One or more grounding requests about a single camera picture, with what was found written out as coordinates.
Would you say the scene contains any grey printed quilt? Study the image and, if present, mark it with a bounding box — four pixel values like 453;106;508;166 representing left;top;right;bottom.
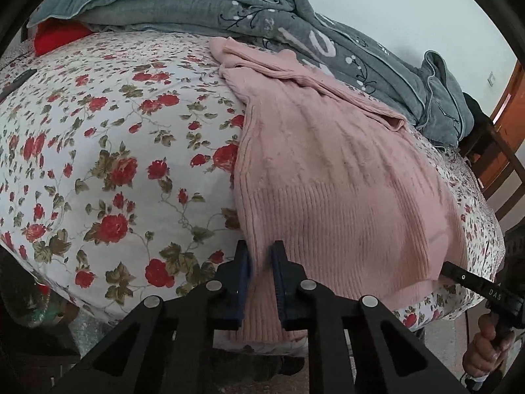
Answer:
27;0;475;148

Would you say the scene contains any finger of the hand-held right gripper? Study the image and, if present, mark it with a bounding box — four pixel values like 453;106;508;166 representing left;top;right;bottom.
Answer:
440;261;487;293

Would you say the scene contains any wooden chair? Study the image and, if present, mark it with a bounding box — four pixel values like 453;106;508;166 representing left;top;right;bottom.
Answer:
458;117;525;222

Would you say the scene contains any person's right hand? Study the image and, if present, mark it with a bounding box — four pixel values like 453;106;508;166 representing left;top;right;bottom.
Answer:
463;314;516;381

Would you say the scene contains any green and red bag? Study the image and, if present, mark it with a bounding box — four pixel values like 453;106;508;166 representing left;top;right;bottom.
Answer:
8;281;80;329

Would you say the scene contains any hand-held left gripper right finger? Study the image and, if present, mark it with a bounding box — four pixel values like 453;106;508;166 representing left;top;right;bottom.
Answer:
270;241;472;394

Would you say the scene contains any wooden door frame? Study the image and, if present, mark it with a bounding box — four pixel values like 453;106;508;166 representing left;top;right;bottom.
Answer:
490;59;525;130

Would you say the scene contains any pink knitted sweater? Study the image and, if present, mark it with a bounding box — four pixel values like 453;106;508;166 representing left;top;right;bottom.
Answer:
209;36;469;344

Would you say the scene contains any floral bed sheet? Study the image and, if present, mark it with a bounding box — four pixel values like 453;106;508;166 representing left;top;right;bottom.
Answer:
0;31;506;356

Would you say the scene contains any dark flat object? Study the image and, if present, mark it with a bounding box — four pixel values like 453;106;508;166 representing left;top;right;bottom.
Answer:
0;69;38;101

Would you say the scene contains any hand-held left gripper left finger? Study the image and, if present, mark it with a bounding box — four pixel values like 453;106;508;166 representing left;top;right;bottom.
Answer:
51;240;253;394

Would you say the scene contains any dark shoe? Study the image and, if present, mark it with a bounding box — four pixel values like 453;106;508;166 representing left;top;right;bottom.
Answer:
246;353;306;382

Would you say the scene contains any red cloth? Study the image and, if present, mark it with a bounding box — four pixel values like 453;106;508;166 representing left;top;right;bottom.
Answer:
33;20;94;56

